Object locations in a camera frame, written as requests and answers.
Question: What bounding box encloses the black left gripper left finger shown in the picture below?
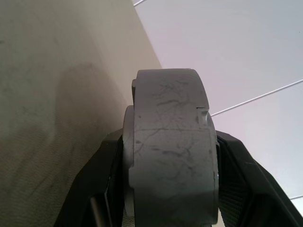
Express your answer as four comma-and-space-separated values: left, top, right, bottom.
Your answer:
53, 129, 131, 227

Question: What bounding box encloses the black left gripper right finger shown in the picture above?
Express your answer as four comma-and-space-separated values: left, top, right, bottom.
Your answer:
214, 131, 303, 227

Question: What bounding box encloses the grey cylindrical motor housing cover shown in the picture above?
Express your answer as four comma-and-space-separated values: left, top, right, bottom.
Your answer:
123, 68, 214, 225

